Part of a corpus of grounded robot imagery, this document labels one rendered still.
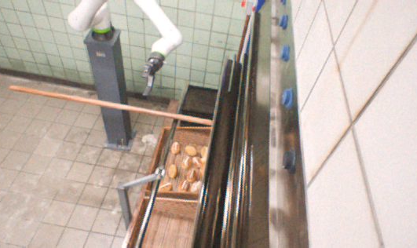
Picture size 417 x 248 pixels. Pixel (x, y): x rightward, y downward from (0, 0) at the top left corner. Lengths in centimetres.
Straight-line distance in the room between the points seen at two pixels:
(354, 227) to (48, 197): 277
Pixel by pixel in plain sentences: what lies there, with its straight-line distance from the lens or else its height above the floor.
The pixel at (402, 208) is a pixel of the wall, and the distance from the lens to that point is 28.
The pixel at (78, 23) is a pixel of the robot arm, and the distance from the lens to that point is 209.
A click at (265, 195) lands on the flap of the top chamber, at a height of 182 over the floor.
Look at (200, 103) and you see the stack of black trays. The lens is 231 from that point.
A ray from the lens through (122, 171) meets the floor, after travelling 295.
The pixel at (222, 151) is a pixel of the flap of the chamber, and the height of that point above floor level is 141.
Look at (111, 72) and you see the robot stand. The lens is 242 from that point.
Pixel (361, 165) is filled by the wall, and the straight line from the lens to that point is 34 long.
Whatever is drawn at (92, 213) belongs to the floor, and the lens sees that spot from 279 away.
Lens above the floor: 248
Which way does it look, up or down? 49 degrees down
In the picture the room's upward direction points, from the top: 9 degrees clockwise
